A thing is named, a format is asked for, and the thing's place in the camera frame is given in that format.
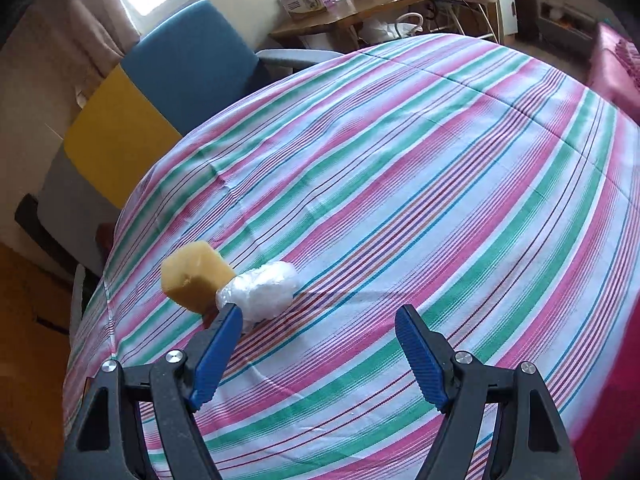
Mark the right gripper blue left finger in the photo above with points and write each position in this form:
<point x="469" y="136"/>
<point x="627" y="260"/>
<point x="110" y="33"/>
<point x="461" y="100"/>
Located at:
<point x="209" y="352"/>

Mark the curtain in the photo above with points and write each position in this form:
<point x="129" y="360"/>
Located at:
<point x="96" y="35"/>

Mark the yellow sponge far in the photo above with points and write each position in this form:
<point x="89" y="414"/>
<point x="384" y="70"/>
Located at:
<point x="192" y="275"/>

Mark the striped bed sheet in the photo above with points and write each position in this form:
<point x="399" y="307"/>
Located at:
<point x="494" y="193"/>

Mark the wooden desk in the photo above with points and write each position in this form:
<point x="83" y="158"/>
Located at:
<point x="344" y="15"/>

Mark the white plastic bag ball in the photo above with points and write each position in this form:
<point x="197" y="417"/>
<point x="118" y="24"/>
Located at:
<point x="261" y="294"/>

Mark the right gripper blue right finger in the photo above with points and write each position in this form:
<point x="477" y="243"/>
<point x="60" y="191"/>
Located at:
<point x="428" y="354"/>

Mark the red blanket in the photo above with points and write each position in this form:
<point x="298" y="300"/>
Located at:
<point x="615" y="421"/>

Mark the multicolour headboard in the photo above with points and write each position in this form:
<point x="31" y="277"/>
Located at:
<point x="188" y="69"/>

